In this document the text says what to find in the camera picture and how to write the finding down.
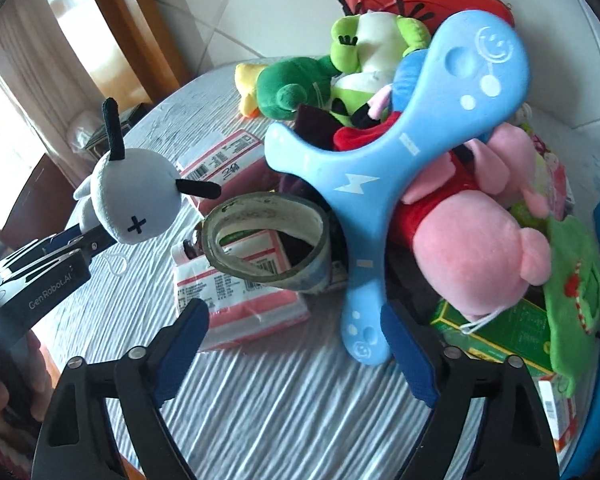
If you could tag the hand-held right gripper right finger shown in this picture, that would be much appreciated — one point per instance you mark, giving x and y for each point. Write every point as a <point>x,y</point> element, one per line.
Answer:
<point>410,355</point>

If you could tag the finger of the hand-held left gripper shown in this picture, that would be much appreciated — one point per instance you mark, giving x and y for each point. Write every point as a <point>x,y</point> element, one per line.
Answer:
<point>70,234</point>
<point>92,247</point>

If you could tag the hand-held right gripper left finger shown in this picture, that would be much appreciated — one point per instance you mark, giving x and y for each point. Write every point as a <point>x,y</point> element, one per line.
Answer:
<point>187,345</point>

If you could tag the grey plush toy black ears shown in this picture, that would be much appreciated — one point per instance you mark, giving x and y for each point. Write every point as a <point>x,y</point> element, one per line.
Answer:
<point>130,195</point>

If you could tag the pink tissue pack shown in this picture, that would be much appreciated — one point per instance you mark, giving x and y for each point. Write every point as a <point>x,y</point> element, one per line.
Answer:
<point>225,157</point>
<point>250,312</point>

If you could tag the grey tape roll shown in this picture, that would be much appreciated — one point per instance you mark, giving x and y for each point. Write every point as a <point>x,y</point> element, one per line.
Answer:
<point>300,276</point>

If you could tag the blue three-arm boomerang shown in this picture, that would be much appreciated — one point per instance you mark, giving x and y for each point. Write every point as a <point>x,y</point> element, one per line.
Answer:
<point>360,185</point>

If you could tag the blue plastic storage bin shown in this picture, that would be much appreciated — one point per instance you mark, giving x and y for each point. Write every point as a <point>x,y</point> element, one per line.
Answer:
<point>592,440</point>

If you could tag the white cloth-covered desktop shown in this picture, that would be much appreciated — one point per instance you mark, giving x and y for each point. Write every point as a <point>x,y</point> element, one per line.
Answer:
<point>280,400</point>

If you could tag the dark wooden chair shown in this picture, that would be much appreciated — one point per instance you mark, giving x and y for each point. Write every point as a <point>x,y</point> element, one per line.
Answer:
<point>45,175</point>

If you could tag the clear plastic container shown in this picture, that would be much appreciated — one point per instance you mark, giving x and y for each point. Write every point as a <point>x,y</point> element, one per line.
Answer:
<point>82,127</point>

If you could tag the pink pig plush red dress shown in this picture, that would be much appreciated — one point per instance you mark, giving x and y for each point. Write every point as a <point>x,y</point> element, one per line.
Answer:
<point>470,260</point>

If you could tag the orange white box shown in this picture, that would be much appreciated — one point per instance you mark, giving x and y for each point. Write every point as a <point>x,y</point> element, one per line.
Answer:
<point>555,410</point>

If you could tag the green felt plush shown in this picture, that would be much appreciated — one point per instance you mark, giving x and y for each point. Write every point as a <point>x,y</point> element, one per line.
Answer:
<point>575,310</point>

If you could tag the pale curtain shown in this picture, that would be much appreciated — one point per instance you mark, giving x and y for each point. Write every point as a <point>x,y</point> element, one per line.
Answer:
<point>30,60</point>

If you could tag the pink green patterned packet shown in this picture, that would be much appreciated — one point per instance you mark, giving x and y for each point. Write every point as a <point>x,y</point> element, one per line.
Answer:
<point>555,180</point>

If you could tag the dark maroon cloth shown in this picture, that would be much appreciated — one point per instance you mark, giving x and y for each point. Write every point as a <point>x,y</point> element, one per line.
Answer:
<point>315,122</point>

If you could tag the dark green yellow plush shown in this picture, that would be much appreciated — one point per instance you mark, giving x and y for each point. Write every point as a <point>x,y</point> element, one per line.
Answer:
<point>285,85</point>

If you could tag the blue plush toy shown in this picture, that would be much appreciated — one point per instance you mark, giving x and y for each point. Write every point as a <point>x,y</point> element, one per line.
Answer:
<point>410,75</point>

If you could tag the light green frog plush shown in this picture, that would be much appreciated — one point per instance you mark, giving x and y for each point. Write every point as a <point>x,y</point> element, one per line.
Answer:
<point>345,50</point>

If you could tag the wooden door frame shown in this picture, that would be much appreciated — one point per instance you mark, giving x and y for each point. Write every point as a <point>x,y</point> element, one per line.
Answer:
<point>130,20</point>

